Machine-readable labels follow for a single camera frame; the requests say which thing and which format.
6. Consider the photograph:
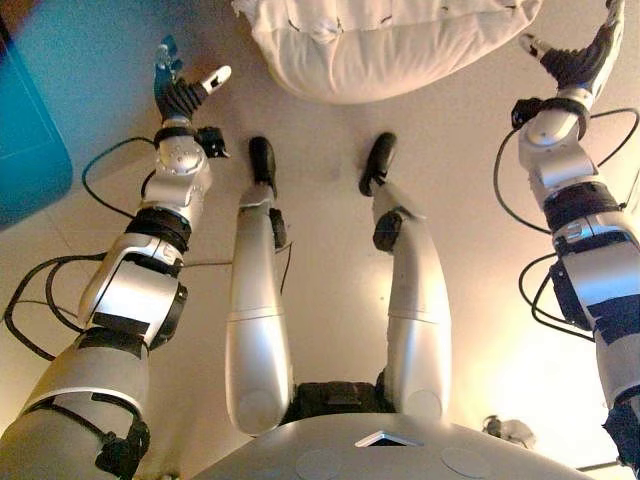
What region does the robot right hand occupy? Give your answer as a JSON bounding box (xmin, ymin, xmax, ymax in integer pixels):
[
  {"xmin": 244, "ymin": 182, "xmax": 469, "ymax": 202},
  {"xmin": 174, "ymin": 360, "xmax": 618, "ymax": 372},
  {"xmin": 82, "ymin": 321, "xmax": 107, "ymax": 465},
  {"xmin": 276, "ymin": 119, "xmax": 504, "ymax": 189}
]
[{"xmin": 517, "ymin": 0, "xmax": 626, "ymax": 100}]

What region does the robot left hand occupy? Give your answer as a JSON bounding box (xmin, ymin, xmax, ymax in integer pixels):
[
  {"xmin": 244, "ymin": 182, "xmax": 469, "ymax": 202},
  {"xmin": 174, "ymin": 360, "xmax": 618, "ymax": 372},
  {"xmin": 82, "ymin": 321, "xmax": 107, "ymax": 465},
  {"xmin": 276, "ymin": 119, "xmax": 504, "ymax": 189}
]
[{"xmin": 152, "ymin": 34, "xmax": 234, "ymax": 124}]

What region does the white fringed cushion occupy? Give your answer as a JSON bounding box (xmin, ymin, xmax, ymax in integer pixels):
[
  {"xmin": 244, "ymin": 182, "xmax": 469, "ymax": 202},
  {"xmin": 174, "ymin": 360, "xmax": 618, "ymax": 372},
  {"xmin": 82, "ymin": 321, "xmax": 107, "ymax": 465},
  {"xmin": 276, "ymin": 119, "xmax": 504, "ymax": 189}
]
[{"xmin": 232, "ymin": 0, "xmax": 544, "ymax": 105}]

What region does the glossy dark wardrobe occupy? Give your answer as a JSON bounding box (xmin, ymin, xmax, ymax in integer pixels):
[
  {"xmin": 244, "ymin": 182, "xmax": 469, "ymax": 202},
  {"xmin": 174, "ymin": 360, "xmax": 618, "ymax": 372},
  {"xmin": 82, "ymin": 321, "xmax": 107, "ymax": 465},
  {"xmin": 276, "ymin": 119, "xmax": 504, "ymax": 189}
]
[{"xmin": 0, "ymin": 14, "xmax": 75, "ymax": 232}]

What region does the silver robot left leg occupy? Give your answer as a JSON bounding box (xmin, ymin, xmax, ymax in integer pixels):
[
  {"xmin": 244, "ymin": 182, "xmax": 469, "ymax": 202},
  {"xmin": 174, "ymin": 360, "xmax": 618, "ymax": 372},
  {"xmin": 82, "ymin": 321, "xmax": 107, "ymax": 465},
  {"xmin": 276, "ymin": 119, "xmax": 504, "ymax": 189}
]
[{"xmin": 224, "ymin": 136, "xmax": 295, "ymax": 436}]

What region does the silver robot leg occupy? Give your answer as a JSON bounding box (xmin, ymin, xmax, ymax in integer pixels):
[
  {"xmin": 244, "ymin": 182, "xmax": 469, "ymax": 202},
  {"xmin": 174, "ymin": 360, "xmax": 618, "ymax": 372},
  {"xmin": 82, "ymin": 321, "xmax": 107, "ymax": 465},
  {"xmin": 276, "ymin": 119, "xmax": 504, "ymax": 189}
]
[
  {"xmin": 357, "ymin": 131, "xmax": 454, "ymax": 426},
  {"xmin": 224, "ymin": 136, "xmax": 295, "ymax": 436}
]

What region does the silver robot right leg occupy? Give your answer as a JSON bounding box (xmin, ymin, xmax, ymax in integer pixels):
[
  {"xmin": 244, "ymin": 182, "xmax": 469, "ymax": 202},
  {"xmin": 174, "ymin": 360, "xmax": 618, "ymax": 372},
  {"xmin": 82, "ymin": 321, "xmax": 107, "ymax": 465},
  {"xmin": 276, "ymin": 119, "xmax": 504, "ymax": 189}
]
[{"xmin": 357, "ymin": 131, "xmax": 454, "ymax": 426}]

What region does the grey robot torso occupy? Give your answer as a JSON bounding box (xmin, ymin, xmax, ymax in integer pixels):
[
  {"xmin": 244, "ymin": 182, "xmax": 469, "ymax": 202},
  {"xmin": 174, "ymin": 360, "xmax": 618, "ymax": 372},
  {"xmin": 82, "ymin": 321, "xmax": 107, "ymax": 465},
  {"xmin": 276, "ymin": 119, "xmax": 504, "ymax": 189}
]
[{"xmin": 192, "ymin": 379, "xmax": 594, "ymax": 480}]

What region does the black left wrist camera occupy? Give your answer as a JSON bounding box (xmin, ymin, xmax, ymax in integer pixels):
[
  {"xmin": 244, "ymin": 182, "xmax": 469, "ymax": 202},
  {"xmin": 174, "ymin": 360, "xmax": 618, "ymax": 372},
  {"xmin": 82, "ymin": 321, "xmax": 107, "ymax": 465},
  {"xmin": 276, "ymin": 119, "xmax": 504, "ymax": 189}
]
[{"xmin": 196, "ymin": 126, "xmax": 232, "ymax": 160}]

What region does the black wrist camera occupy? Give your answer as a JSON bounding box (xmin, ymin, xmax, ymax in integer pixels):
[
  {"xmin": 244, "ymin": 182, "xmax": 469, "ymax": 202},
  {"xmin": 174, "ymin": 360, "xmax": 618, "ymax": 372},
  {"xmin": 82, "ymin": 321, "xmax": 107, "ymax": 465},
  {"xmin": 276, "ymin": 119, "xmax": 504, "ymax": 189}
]
[
  {"xmin": 196, "ymin": 126, "xmax": 232, "ymax": 160},
  {"xmin": 510, "ymin": 97, "xmax": 545, "ymax": 130}
]

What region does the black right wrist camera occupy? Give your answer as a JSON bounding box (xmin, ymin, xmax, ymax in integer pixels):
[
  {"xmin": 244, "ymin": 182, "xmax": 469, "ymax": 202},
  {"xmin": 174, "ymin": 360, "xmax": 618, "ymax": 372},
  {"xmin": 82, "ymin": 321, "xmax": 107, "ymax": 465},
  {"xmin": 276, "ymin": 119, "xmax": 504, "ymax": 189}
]
[{"xmin": 510, "ymin": 97, "xmax": 545, "ymax": 130}]

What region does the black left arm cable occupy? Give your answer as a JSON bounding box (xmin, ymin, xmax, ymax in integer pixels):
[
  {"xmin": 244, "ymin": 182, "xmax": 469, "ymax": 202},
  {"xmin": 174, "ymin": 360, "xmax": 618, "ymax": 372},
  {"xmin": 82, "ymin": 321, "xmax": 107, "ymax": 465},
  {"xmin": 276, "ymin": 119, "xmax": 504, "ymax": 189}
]
[{"xmin": 3, "ymin": 136, "xmax": 164, "ymax": 362}]

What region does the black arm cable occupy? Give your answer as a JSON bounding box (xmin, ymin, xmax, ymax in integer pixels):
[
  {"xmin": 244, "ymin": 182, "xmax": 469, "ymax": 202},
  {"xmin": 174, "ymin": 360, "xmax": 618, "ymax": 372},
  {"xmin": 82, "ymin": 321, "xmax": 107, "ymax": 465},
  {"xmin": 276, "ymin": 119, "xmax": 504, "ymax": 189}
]
[
  {"xmin": 3, "ymin": 136, "xmax": 164, "ymax": 362},
  {"xmin": 492, "ymin": 107, "xmax": 640, "ymax": 342}
]

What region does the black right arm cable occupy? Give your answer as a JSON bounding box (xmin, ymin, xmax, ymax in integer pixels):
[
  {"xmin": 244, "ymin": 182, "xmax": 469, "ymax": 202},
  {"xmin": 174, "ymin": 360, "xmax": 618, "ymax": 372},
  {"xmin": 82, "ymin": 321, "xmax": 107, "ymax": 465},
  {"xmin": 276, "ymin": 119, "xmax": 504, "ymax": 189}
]
[{"xmin": 492, "ymin": 107, "xmax": 640, "ymax": 342}]

